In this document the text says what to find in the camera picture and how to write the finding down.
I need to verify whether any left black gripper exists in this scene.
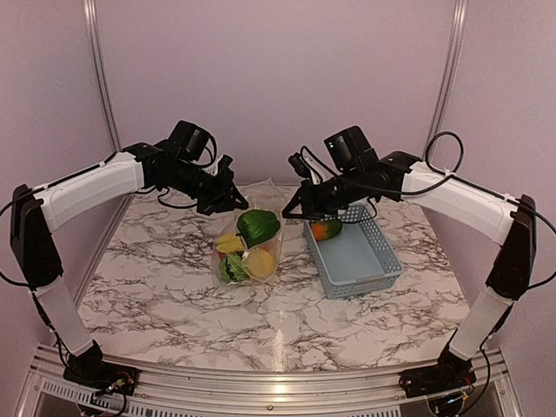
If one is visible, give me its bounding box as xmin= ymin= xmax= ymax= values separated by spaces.
xmin=162 ymin=158 xmax=248 ymax=215

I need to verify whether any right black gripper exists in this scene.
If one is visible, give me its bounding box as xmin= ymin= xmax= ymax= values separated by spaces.
xmin=281 ymin=167 xmax=367 ymax=221

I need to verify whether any dark green toy avocado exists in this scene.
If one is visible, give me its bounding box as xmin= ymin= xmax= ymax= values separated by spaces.
xmin=236 ymin=209 xmax=281 ymax=249

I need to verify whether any orange green toy mango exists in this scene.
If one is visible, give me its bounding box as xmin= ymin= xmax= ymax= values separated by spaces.
xmin=311 ymin=219 xmax=343 ymax=242

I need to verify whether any yellow toy banana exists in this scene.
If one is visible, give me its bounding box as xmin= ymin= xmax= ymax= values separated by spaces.
xmin=215 ymin=233 xmax=244 ymax=254

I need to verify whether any clear zip top bag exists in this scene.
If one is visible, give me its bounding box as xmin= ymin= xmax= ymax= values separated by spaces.
xmin=211 ymin=178 xmax=287 ymax=286

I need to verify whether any yellow toy lemon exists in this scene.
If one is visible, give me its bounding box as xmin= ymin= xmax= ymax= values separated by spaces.
xmin=244 ymin=248 xmax=276 ymax=279

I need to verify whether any green toy watermelon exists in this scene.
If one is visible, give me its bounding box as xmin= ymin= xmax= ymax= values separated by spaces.
xmin=219 ymin=253 xmax=249 ymax=282

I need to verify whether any grey plastic basket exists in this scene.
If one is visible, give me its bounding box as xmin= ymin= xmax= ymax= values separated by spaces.
xmin=303 ymin=204 xmax=403 ymax=299

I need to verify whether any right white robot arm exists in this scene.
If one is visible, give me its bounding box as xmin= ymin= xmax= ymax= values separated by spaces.
xmin=282 ymin=126 xmax=536 ymax=389

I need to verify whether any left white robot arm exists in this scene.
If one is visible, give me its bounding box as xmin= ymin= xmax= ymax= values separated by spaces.
xmin=1 ymin=121 xmax=247 ymax=387

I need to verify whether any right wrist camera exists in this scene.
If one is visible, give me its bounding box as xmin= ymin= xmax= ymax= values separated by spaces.
xmin=288 ymin=145 xmax=334 ymax=186

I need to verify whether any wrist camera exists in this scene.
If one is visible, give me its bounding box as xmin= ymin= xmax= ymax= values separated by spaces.
xmin=288 ymin=145 xmax=334 ymax=186
xmin=208 ymin=155 xmax=233 ymax=176

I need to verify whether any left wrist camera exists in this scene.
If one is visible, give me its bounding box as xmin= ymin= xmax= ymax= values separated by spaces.
xmin=208 ymin=155 xmax=233 ymax=176

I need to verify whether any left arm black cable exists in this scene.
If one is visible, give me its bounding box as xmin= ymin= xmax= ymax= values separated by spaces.
xmin=0 ymin=134 xmax=218 ymax=288

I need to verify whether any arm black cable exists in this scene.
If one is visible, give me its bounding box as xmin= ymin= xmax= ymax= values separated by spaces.
xmin=0 ymin=134 xmax=218 ymax=288
xmin=342 ymin=131 xmax=556 ymax=288

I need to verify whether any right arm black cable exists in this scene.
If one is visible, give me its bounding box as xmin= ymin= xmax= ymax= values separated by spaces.
xmin=342 ymin=131 xmax=556 ymax=288

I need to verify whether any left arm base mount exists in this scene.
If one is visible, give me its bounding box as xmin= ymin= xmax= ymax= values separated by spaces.
xmin=63 ymin=362 xmax=139 ymax=396

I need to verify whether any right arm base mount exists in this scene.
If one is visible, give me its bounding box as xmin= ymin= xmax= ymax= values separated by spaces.
xmin=399 ymin=364 xmax=477 ymax=398

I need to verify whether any left aluminium frame post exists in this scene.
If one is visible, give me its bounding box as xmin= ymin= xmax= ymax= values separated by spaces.
xmin=83 ymin=0 xmax=122 ymax=151

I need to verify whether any aluminium frame post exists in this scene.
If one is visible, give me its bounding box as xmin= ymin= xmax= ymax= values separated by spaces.
xmin=425 ymin=0 xmax=469 ymax=146
xmin=83 ymin=0 xmax=122 ymax=151

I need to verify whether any right aluminium frame post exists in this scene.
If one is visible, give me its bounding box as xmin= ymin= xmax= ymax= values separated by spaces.
xmin=425 ymin=0 xmax=469 ymax=146

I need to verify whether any front aluminium rail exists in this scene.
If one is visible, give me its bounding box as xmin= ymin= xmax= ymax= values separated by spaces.
xmin=25 ymin=347 xmax=509 ymax=417

